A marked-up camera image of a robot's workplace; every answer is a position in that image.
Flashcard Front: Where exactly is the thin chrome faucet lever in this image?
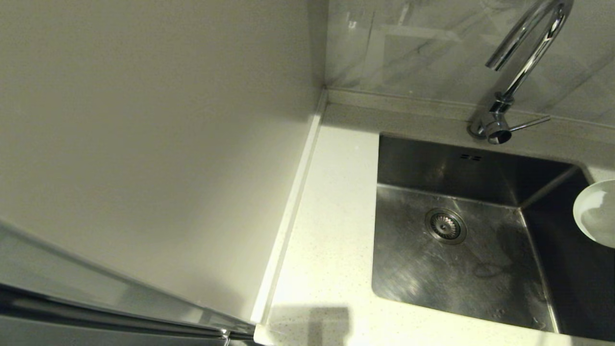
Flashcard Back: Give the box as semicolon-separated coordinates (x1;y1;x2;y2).
509;115;551;132

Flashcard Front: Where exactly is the white bowl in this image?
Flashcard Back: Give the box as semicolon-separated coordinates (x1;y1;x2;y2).
573;179;615;249

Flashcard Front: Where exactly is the stainless steel sink basin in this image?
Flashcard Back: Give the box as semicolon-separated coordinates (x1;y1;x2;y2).
371;134;615;342

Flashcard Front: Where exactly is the white countertop trim strip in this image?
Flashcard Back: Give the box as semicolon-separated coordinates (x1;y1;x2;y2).
251;91;328;323

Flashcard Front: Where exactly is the round metal drain strainer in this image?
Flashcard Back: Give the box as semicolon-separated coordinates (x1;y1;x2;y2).
425;208;467;245

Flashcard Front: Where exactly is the chrome gooseneck faucet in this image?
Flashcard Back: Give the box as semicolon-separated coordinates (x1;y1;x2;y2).
469;0;575;145

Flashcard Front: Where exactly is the shiny steel appliance edge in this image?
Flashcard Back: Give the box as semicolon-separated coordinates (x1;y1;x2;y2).
0;219;258;346

